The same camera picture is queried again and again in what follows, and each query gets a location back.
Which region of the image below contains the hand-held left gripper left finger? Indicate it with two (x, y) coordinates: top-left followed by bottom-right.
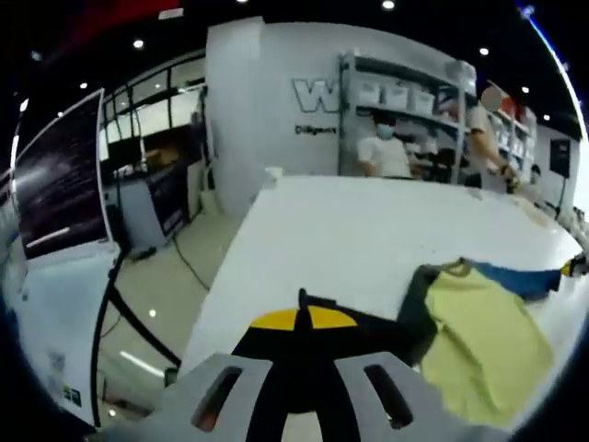
(98, 288), (308, 442)

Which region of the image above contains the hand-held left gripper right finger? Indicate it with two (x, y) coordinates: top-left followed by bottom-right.
(306, 294), (507, 442)

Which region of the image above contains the blue and yellow garment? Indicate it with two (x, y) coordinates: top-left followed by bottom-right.
(397, 256), (566, 428)

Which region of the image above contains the beige cloth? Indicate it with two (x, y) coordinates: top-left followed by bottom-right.
(514, 194), (563, 227)

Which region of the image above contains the black sign on stand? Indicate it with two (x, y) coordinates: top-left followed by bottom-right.
(549, 137), (573, 218)

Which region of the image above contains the black stand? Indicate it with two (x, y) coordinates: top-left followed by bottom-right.
(90, 250), (182, 430)

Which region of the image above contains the black cabinet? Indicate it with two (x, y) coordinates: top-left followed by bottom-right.
(146, 167), (191, 238)

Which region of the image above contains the white desk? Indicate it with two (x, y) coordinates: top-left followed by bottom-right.
(3, 250), (121, 418)

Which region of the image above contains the cardboard box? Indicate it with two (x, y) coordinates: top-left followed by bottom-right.
(144, 144), (179, 168)

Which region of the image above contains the grey metal shelf rack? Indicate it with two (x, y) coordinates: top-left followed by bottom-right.
(337, 52), (540, 186)

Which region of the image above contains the computer monitor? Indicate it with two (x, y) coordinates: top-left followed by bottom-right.
(15, 88), (117, 260)

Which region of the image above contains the black floor cable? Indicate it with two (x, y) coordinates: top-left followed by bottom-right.
(171, 228), (212, 292)

